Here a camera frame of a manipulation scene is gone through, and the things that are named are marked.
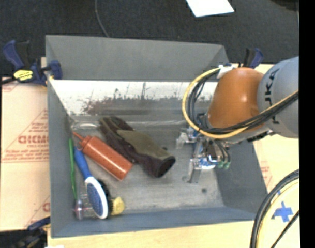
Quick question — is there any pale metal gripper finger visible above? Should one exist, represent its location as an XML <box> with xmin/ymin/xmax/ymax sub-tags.
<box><xmin>175</xmin><ymin>129</ymin><xmax>197</xmax><ymax>150</ymax></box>
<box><xmin>183</xmin><ymin>157</ymin><xmax>216</xmax><ymax>184</ymax></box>

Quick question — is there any grey metal bin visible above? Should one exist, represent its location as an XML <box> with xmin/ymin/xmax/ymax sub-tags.
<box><xmin>45</xmin><ymin>35</ymin><xmax>269</xmax><ymax>239</ymax></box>

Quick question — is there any orange squeeze bottle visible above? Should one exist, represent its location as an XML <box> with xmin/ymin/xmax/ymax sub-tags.
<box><xmin>71</xmin><ymin>131</ymin><xmax>134</xmax><ymax>182</ymax></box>

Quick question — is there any small yellow toy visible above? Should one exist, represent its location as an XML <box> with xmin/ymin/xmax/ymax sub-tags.
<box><xmin>111</xmin><ymin>196</ymin><xmax>126</xmax><ymax>216</ymax></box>

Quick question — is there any blue and white brush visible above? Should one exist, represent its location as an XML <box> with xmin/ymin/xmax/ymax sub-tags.
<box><xmin>73</xmin><ymin>146</ymin><xmax>112</xmax><ymax>220</ymax></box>

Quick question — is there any clear glass thing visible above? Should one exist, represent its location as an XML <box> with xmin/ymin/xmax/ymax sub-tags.
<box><xmin>68</xmin><ymin>119</ymin><xmax>101</xmax><ymax>137</ymax></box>

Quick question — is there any green thin stick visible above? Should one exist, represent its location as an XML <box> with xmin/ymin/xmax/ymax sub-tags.
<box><xmin>68</xmin><ymin>137</ymin><xmax>79</xmax><ymax>204</ymax></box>

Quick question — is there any clear plastic thing pink rim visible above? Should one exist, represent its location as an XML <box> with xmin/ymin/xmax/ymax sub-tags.
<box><xmin>73</xmin><ymin>193</ymin><xmax>96</xmax><ymax>221</ymax></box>

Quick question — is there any brown cardboard board red print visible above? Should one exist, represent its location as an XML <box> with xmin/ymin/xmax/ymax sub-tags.
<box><xmin>0</xmin><ymin>57</ymin><xmax>299</xmax><ymax>233</ymax></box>

